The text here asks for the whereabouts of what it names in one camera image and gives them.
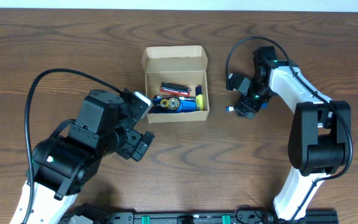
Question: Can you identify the blue marker pen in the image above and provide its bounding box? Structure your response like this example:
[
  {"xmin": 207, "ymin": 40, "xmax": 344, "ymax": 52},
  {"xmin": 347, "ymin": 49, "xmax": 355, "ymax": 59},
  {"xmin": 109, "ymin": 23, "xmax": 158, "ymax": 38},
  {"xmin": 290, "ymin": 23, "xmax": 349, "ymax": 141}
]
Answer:
[{"xmin": 226, "ymin": 103, "xmax": 268, "ymax": 112}]

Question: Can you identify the yellow highlighter with blue cap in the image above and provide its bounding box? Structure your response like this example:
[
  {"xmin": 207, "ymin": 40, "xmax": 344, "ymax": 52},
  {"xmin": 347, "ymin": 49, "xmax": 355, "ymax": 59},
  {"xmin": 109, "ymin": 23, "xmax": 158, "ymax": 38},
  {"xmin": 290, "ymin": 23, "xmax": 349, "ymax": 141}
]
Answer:
[{"xmin": 195, "ymin": 85, "xmax": 204, "ymax": 111}]

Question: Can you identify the correction tape dispenser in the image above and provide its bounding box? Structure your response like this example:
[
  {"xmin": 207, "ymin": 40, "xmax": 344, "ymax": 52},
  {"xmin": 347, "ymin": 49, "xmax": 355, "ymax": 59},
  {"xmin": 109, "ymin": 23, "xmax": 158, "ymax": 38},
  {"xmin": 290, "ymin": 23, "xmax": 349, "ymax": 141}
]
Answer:
[{"xmin": 159, "ymin": 97, "xmax": 181, "ymax": 110}]

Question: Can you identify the black marker pen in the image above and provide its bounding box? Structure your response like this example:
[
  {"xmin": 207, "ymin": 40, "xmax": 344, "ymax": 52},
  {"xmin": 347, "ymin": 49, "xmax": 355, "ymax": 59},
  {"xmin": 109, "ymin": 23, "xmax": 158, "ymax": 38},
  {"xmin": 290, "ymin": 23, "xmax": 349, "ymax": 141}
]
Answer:
[{"xmin": 154, "ymin": 95, "xmax": 196, "ymax": 102}]

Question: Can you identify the blue plastic stapler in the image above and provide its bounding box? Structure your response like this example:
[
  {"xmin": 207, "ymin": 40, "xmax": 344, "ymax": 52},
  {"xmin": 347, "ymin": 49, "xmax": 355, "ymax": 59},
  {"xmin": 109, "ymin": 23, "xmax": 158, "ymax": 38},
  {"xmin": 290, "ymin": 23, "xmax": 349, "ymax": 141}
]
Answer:
[{"xmin": 151, "ymin": 99, "xmax": 197, "ymax": 113}]

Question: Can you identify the red and black stapler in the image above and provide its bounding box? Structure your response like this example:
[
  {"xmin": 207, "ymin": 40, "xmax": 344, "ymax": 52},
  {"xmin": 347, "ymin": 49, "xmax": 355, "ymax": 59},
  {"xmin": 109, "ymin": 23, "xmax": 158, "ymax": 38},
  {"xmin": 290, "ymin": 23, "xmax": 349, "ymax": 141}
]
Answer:
[{"xmin": 160, "ymin": 82, "xmax": 191, "ymax": 96}]

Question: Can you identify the brown cardboard box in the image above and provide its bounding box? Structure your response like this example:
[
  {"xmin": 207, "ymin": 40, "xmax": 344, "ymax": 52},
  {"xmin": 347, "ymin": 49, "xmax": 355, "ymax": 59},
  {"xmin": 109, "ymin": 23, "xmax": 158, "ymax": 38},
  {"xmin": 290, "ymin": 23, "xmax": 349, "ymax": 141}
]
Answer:
[{"xmin": 141, "ymin": 45, "xmax": 210, "ymax": 123}]

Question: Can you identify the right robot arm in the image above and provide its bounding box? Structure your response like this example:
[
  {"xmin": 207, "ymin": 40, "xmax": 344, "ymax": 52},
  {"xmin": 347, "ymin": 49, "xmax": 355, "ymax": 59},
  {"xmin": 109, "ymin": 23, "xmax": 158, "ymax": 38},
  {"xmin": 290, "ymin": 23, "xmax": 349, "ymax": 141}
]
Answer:
[{"xmin": 226, "ymin": 46, "xmax": 353, "ymax": 223}]

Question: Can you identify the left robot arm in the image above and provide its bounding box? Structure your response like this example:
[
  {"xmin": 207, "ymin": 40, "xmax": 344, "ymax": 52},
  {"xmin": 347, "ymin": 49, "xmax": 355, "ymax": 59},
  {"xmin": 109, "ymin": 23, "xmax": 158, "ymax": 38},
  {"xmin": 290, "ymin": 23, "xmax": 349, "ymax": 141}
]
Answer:
[{"xmin": 11, "ymin": 90, "xmax": 154, "ymax": 223}]

